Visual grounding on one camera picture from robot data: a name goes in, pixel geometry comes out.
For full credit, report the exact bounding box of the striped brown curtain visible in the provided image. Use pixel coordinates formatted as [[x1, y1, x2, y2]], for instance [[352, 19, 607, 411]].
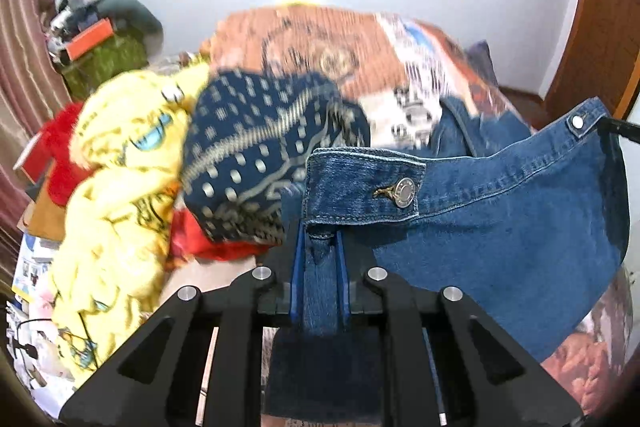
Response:
[[0, 0, 76, 258]]

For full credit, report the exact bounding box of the brown wooden door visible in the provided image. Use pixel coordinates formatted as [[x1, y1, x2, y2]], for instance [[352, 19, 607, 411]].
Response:
[[544, 0, 640, 122]]

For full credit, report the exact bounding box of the dark grey cushion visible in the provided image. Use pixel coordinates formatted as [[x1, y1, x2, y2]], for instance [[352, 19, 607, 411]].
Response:
[[100, 0, 165, 54]]

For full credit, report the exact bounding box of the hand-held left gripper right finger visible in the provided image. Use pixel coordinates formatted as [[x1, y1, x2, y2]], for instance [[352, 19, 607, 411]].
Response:
[[336, 232, 584, 427]]

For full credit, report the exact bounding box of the blue denim jacket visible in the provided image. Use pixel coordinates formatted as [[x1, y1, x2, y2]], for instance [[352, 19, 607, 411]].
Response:
[[262, 96, 631, 420]]

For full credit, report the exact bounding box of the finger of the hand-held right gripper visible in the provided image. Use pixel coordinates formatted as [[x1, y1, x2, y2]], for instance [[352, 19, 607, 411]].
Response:
[[599, 117, 640, 142]]

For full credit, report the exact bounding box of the red fluffy garment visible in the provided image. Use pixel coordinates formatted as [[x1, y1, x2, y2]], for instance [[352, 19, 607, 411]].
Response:
[[42, 101, 283, 264]]

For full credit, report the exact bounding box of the yellow cartoon print garment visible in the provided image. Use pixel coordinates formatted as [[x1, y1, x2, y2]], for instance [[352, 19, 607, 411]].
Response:
[[50, 67, 212, 383]]

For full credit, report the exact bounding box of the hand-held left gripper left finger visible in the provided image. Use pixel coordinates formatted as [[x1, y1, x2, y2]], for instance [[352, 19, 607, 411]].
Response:
[[59, 227, 302, 427]]

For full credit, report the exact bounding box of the pile of printed papers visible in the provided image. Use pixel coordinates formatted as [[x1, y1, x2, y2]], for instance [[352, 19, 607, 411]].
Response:
[[7, 232, 76, 390]]

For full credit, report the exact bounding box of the orange box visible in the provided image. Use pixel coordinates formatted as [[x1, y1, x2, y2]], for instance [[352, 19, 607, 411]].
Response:
[[65, 18, 114, 62]]

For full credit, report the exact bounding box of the brown cardboard box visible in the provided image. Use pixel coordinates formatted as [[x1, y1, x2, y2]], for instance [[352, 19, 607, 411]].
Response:
[[25, 174, 71, 241]]

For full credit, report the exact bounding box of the green covered side table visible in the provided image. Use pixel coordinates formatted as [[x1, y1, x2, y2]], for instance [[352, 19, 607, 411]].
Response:
[[62, 34, 149, 100]]

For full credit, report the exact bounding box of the navy dotted garment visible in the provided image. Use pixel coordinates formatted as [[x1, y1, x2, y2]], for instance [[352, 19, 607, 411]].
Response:
[[180, 69, 372, 246]]

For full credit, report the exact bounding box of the orange printed bedspread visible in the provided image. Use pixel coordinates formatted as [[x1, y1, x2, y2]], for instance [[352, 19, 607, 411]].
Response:
[[200, 4, 640, 408]]

